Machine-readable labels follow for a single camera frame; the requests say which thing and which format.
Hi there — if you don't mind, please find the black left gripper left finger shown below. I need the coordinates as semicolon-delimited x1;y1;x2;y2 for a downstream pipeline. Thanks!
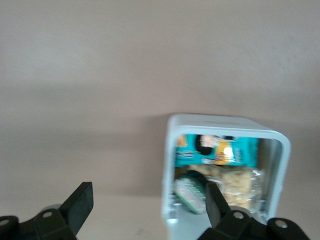
0;181;94;240

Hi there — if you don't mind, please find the mint green gum pack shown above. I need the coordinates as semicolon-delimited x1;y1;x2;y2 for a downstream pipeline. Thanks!
172;175;206;216

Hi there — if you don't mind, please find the teal snack wrapper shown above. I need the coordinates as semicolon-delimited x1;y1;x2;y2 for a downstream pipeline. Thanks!
174;133;260;169

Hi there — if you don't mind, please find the white square trash bin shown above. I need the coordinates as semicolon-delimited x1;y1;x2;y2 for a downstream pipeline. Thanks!
160;113;292;240

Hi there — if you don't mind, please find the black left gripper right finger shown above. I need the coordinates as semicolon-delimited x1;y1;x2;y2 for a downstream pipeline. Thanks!
197;182;311;240

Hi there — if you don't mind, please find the brown paper table cover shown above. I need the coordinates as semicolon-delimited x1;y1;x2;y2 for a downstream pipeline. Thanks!
0;0;320;240

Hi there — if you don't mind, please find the clear bag of crackers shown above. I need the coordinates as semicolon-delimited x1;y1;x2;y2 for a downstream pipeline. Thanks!
186;163;266;214

